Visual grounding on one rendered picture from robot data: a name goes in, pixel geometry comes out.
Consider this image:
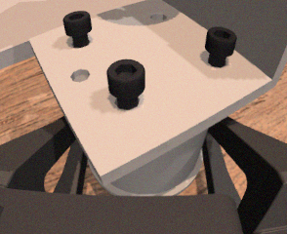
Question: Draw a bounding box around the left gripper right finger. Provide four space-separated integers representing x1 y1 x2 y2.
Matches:
202 117 287 234

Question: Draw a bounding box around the grey cylinder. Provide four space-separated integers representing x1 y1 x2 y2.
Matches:
88 128 209 196

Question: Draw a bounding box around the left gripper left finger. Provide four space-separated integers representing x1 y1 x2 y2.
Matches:
0 116 88 194

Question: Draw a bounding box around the black socket head screw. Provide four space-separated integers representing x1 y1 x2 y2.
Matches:
62 11 92 48
205 26 237 68
106 59 145 110

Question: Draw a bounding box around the shallow grey rectangular tray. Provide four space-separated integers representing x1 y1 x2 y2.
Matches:
0 0 143 69

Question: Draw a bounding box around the beige metal bracket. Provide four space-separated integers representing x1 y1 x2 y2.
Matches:
29 0 287 186

